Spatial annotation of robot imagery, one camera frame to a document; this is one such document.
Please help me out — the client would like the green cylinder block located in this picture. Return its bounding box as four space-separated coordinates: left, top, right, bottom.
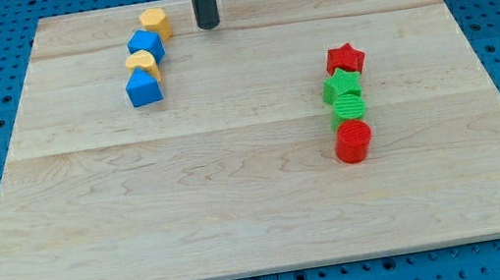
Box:
331 93 366 132

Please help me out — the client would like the green star block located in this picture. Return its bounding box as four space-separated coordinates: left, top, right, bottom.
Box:
322 68 362 104

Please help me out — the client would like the red star block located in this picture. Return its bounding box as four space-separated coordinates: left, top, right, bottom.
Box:
326 43 365 76

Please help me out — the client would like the blue cube block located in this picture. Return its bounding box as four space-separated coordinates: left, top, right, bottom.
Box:
127 29 166 64

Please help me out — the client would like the yellow heart block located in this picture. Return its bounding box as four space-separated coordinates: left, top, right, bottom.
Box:
124 49 161 82

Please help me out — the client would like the blue triangle block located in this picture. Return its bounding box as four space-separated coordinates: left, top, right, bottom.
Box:
125 68 163 107

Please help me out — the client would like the light wooden board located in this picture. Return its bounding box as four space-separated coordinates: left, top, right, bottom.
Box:
0 0 500 280

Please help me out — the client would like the red cylinder block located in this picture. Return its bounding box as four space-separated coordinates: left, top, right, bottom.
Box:
335 119 372 164

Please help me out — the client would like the yellow hexagon block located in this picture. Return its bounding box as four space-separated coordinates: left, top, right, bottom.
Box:
139 8 173 41

